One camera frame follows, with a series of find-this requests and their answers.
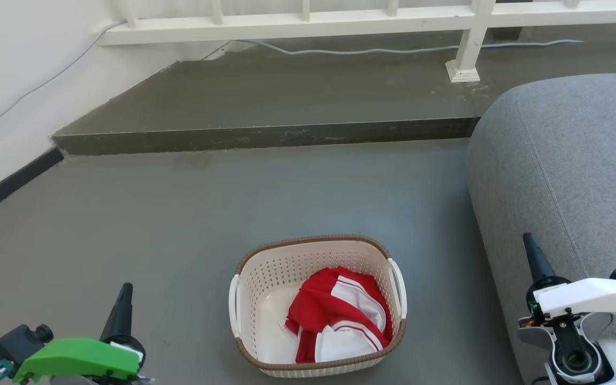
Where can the white wooden railing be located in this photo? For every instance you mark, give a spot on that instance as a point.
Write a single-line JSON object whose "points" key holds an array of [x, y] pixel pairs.
{"points": [[286, 27]]}

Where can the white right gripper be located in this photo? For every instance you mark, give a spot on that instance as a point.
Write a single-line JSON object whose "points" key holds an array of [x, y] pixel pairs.
{"points": [[588, 297]]}

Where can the cream perforated plastic laundry basket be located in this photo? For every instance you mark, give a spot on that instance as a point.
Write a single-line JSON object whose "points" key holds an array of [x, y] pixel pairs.
{"points": [[262, 305]]}

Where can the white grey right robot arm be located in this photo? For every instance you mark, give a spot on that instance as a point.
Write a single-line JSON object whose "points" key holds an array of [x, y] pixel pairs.
{"points": [[575, 353]]}

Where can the red and white garment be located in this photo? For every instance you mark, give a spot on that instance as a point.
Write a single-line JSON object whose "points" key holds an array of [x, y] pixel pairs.
{"points": [[321, 305]]}

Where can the black baseboard strip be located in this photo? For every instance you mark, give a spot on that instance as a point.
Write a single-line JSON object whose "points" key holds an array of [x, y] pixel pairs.
{"points": [[14, 182]]}

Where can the grey fabric sofa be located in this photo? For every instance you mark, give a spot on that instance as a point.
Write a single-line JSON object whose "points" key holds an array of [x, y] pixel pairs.
{"points": [[580, 160]]}

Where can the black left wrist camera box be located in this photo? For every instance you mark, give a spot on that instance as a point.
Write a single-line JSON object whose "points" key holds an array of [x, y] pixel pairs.
{"points": [[19, 342]]}

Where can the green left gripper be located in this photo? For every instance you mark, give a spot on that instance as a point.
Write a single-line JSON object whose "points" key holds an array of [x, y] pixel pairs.
{"points": [[78, 358]]}

